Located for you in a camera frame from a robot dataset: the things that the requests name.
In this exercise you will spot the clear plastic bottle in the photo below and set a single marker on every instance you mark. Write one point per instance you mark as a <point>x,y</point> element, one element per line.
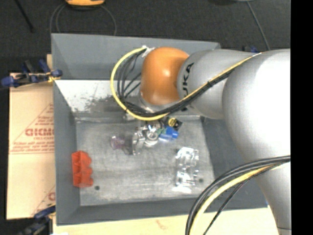
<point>187,165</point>

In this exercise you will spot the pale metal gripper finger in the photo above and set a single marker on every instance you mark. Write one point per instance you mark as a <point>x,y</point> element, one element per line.
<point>117,142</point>
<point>129,150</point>

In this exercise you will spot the brown cardboard board red print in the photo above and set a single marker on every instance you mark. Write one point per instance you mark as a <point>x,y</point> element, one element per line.
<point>29,155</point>

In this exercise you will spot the red ridged plastic block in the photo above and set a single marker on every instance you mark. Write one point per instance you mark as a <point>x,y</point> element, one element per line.
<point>82,169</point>

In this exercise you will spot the grey metal bin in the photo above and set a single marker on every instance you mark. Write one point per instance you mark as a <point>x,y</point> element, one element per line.
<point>137,170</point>

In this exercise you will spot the blue plastic object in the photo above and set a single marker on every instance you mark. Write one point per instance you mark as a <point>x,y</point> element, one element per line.
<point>169,133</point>

